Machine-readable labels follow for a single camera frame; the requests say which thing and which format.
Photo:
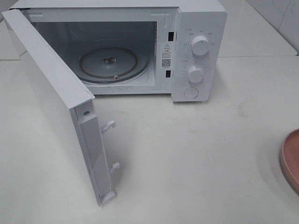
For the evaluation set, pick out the round white door button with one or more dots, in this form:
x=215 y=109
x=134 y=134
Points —
x=191 y=93

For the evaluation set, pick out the white dial knob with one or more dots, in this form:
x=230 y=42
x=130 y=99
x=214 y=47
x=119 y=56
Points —
x=200 y=45
x=195 y=74

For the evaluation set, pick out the white microwave door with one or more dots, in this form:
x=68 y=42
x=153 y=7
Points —
x=66 y=103

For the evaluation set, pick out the pink plate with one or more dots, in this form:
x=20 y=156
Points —
x=289 y=159

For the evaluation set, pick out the white warning label sticker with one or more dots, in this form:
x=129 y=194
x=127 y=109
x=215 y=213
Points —
x=166 y=52

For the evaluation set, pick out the glass microwave turntable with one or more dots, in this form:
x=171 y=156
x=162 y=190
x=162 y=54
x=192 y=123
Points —
x=111 y=65

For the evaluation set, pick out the white microwave oven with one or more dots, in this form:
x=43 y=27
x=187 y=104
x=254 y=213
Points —
x=75 y=27

